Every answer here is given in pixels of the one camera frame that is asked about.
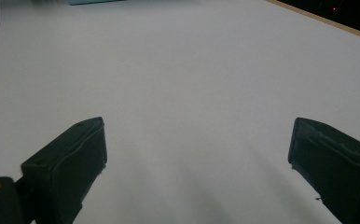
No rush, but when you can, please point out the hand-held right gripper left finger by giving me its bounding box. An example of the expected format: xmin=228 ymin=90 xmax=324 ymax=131
xmin=21 ymin=116 xmax=108 ymax=224

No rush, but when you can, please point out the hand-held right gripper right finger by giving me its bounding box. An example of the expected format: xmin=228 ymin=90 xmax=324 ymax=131
xmin=287 ymin=117 xmax=360 ymax=224

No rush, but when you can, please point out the light blue perforated basket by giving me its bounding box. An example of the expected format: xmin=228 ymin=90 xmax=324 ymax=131
xmin=67 ymin=0 xmax=127 ymax=7

